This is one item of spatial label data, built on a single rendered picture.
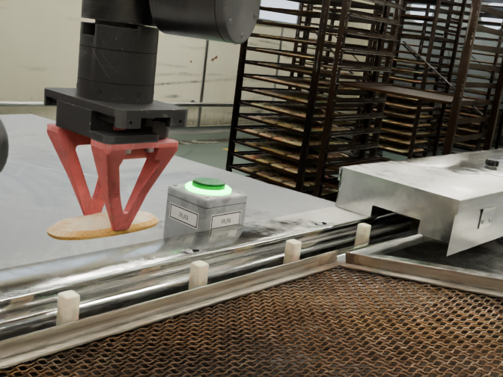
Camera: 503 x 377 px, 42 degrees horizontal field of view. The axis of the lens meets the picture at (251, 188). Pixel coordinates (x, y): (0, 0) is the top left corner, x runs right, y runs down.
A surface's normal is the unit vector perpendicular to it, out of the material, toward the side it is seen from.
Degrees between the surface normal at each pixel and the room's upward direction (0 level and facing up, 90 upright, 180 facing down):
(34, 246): 0
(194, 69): 90
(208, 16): 116
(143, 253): 0
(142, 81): 90
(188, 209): 90
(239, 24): 90
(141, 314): 80
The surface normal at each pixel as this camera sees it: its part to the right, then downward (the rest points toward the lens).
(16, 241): 0.13, -0.96
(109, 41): -0.01, 0.24
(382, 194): -0.68, 0.09
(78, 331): 0.74, 0.08
